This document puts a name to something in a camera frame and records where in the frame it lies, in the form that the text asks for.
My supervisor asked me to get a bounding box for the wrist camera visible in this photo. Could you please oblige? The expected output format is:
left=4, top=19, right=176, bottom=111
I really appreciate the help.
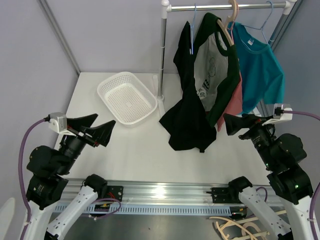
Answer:
left=262, top=103, right=293, bottom=126
left=49, top=112, right=73, bottom=136

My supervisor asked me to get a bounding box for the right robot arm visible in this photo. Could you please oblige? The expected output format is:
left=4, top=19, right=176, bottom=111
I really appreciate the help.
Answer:
left=223, top=107, right=320, bottom=240

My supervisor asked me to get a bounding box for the white plastic basket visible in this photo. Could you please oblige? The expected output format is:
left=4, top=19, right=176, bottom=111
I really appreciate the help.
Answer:
left=97, top=71, right=158, bottom=128

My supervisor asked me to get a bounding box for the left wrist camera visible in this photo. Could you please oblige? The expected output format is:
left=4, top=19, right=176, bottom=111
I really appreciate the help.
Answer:
left=49, top=112, right=73, bottom=136

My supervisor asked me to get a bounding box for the green and grey raglan shirt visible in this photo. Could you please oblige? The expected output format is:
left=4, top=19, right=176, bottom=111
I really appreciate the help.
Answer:
left=193, top=12, right=240, bottom=128

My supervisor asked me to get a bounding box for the beige wooden hanger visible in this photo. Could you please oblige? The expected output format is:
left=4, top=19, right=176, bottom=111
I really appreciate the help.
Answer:
left=217, top=0, right=239, bottom=46

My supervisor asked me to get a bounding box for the pink wire hanger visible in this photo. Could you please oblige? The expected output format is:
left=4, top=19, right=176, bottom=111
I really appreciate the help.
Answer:
left=226, top=21, right=236, bottom=45

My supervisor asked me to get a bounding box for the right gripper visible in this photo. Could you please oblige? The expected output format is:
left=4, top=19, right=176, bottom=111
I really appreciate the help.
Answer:
left=222, top=112, right=277, bottom=168

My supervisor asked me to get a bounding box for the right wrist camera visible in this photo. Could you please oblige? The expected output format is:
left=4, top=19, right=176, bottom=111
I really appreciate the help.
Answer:
left=262, top=103, right=293, bottom=126

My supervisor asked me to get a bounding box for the white cable duct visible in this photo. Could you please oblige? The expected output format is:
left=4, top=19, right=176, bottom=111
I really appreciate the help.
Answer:
left=53, top=202, right=247, bottom=216

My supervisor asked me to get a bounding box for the aluminium rail base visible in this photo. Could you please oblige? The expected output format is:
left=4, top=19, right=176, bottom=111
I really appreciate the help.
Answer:
left=59, top=177, right=291, bottom=208

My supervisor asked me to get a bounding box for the teal t shirt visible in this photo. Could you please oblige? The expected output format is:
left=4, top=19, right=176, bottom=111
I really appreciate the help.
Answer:
left=232, top=22, right=285, bottom=114

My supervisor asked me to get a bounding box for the black t shirt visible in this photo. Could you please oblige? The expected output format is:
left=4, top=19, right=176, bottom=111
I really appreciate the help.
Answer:
left=159, top=22, right=217, bottom=153

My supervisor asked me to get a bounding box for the beige spare hangers pile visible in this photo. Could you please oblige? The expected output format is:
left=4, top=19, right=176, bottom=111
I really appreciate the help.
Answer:
left=208, top=207, right=272, bottom=240

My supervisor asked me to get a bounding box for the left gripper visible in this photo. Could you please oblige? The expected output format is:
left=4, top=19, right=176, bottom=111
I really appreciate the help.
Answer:
left=56, top=113, right=116, bottom=174

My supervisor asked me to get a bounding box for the metal clothes rack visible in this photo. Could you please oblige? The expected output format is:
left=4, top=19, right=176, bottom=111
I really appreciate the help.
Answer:
left=156, top=0, right=303, bottom=117

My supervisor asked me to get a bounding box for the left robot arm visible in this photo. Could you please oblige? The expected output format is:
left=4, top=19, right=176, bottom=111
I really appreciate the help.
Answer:
left=18, top=112, right=122, bottom=240

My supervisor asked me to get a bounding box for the pink t shirt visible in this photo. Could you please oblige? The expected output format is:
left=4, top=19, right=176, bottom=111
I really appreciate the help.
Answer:
left=217, top=71, right=243, bottom=132

